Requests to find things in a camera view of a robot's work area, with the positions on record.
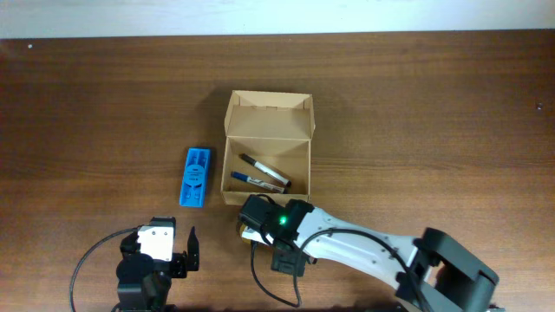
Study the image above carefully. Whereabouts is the yellow adhesive tape roll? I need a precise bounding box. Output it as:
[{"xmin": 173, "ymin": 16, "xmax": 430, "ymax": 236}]
[{"xmin": 237, "ymin": 223, "xmax": 261, "ymax": 244}]

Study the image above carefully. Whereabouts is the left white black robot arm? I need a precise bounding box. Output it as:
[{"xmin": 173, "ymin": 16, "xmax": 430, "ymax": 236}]
[{"xmin": 116, "ymin": 225, "xmax": 199, "ymax": 312}]

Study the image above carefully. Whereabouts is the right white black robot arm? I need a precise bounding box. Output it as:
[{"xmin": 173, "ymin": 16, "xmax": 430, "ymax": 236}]
[{"xmin": 238, "ymin": 194, "xmax": 500, "ymax": 312}]

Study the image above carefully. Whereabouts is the brown cardboard box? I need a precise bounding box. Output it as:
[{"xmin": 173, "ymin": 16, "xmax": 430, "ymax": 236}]
[{"xmin": 220, "ymin": 90, "xmax": 316, "ymax": 205}]

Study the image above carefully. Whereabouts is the black whiteboard marker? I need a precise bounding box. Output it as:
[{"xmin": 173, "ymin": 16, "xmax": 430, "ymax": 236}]
[{"xmin": 239, "ymin": 153, "xmax": 291, "ymax": 187}]

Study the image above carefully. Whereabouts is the blue whiteboard marker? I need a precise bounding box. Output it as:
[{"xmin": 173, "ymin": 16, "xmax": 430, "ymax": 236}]
[{"xmin": 231, "ymin": 172, "xmax": 287, "ymax": 194}]

